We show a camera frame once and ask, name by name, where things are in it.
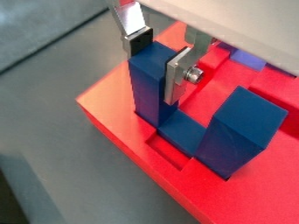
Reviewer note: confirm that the blue U-shaped block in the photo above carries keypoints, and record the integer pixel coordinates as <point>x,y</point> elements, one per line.
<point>240,129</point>

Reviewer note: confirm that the purple U-shaped block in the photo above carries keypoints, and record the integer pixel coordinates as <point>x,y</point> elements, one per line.
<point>248,60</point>

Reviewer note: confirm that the red slotted base block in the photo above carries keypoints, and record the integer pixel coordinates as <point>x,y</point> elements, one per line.
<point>260,193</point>

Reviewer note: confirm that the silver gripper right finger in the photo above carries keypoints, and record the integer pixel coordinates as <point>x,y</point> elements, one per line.
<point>192,64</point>

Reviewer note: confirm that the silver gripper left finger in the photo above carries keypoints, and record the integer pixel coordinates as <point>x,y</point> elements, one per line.
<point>136,34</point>

